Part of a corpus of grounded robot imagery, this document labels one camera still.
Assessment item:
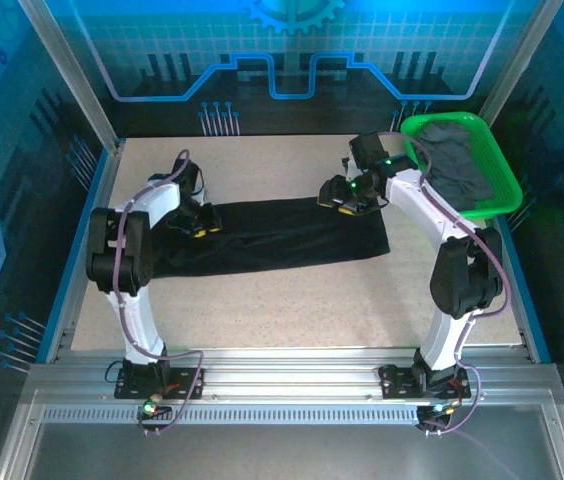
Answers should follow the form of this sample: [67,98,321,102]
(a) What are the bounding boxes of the black t-shirt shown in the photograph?
[151,196,391,279]

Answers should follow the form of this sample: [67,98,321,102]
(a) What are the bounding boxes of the lit cable connector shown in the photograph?
[139,397,173,421]
[416,402,458,426]

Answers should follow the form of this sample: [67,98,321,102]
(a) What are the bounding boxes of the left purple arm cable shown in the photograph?
[114,149,206,437]

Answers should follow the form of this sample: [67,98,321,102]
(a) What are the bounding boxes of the aluminium frame post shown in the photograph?
[479,0,563,132]
[16,0,126,154]

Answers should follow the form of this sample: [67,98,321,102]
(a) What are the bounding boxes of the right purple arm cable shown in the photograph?
[379,130,513,436]

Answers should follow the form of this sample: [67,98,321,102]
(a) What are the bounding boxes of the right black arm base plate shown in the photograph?
[379,364,472,400]

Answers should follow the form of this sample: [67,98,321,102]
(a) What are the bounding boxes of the slotted grey cable duct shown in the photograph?
[41,405,423,426]

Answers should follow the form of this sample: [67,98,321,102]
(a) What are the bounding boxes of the grey t-shirts pile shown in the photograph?
[416,122,494,211]

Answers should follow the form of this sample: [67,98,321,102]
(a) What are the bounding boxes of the green plastic basket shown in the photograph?
[400,112,523,221]

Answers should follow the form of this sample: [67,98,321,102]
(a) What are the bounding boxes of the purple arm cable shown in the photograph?
[114,149,206,437]
[379,130,513,436]

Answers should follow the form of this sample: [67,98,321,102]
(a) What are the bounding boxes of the left lit cable connector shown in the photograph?
[139,397,173,421]

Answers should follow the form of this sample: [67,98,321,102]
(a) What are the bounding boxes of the grey metal front panel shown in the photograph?
[0,389,564,480]

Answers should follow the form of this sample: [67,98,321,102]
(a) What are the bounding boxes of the right lit cable connector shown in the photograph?
[416,402,458,426]

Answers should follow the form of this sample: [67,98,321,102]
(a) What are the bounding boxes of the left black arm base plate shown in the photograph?
[114,367,207,401]

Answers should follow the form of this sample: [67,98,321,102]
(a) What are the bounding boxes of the aluminium mounting rail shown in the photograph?
[26,348,563,407]

